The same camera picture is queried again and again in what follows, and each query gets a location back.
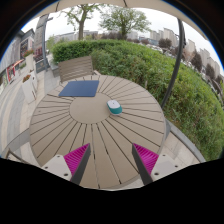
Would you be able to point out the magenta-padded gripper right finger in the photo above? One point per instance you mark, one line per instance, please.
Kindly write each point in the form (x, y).
(146, 159)

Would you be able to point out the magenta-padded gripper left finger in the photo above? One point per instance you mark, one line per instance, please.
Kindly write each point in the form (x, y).
(75, 158)

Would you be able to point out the white and teal computer mouse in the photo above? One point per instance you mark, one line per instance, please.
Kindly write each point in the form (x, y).
(114, 106)

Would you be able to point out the dark blue mouse pad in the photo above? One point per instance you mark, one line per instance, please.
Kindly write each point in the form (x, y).
(80, 88)

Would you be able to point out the white planter with flowers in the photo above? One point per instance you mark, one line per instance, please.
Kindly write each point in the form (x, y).
(30, 60)
(28, 90)

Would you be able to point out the brown slatted outdoor chair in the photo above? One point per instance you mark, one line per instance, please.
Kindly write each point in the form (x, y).
(76, 68)

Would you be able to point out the dark curved umbrella pole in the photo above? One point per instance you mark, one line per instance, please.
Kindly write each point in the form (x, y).
(176, 66)

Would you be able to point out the distant apartment buildings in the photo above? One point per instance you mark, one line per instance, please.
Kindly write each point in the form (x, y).
(166, 36)

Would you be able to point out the tall grey sign pillar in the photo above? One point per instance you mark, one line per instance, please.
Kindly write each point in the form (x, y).
(40, 36)

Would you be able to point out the bare-trunked leaning tree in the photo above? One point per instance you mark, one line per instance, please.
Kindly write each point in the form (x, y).
(81, 23)

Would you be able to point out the round leafy green tree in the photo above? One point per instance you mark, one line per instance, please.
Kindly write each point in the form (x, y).
(125, 20)

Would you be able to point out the beige umbrella canopy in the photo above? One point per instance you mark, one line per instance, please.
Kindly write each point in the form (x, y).
(143, 4)

